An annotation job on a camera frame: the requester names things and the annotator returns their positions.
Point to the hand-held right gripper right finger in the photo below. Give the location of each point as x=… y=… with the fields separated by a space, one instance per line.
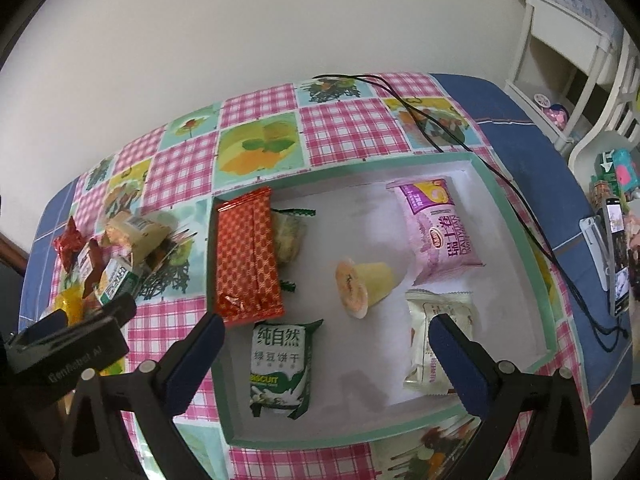
x=457 y=365

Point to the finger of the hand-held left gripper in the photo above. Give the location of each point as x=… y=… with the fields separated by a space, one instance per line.
x=122 y=309

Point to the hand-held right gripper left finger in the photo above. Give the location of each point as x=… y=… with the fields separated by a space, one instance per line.
x=195 y=360

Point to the green white snack packet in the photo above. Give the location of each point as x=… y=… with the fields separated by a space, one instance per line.
x=117 y=280

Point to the yellow snack packet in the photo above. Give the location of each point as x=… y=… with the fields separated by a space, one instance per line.
x=70 y=305

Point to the beige cracker packet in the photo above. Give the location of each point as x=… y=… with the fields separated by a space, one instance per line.
x=135 y=232

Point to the dark red snack packet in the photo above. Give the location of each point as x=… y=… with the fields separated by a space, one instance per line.
x=67 y=247

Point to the green biscuit packet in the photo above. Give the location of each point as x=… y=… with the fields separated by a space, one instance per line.
x=280 y=365

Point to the teal shallow box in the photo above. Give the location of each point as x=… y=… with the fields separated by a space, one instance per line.
x=360 y=395

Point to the red patterned snack packet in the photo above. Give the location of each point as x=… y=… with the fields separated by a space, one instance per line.
x=247 y=260

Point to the orange jelly cup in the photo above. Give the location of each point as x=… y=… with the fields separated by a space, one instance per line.
x=365 y=285

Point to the purple swiss roll packet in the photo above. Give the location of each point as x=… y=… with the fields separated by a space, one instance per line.
x=440 y=232

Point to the green round cake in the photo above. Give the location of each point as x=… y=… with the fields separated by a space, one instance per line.
x=289 y=235

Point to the white phone stand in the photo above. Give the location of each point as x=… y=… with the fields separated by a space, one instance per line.
x=592 y=240

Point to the black phone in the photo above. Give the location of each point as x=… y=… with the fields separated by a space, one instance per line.
x=617 y=255

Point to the colourful toy boxes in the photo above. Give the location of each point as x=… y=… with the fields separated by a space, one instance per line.
x=617 y=172

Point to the white chair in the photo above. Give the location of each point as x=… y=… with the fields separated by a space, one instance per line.
x=595 y=140

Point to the pink toy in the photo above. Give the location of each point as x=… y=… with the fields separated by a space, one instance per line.
x=554 y=112

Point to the white shelf rack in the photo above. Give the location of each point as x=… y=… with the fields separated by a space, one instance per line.
x=565 y=40

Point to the brown wooden frame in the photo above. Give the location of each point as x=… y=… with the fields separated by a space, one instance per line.
x=12 y=252

